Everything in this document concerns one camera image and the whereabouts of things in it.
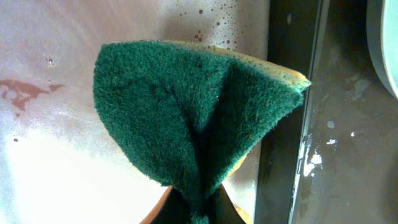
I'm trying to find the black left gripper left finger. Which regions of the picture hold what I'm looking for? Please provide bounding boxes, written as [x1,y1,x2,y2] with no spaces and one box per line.
[140,187,190,224]

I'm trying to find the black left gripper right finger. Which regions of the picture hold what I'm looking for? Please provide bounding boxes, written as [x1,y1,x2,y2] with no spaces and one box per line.
[208,185,252,224]

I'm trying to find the small pink rinse tray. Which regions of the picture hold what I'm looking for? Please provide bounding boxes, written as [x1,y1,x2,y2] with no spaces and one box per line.
[0,0,323,224]

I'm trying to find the large dark brown tray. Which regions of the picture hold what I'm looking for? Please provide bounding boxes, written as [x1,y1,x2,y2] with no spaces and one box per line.
[290,1,397,224]

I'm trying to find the pale green plate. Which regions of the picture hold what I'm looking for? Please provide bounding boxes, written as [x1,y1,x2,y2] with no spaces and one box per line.
[366,0,397,98]

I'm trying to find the green and yellow sponge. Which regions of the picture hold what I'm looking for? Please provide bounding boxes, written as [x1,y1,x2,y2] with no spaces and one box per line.
[93,40,310,223]

